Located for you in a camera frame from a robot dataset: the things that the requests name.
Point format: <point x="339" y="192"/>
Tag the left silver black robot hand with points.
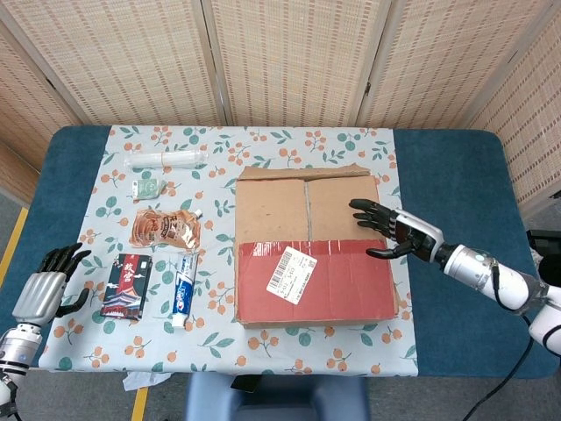
<point x="39" y="294"/>

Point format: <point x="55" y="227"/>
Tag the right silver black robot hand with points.
<point x="412" y="232"/>

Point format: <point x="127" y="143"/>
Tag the red cardboard box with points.
<point x="333" y="285"/>

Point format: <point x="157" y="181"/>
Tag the black red printed carton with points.
<point x="125" y="285"/>

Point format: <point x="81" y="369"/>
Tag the black equipment block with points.
<point x="545" y="241"/>

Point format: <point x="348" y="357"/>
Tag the orange spouted sauce pouch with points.
<point x="162" y="228"/>

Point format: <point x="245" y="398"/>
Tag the blue white toothpaste tube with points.
<point x="183" y="289"/>

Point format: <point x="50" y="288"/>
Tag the small green packet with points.
<point x="146" y="188"/>

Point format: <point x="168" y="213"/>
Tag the floral patterned tablecloth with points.
<point x="285" y="144"/>

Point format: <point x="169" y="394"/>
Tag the clear plastic tube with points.
<point x="153" y="160"/>

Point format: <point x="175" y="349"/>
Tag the bamboo folding screen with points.
<point x="285" y="57"/>

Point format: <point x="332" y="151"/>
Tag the blue grey chair seat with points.
<point x="271" y="403"/>

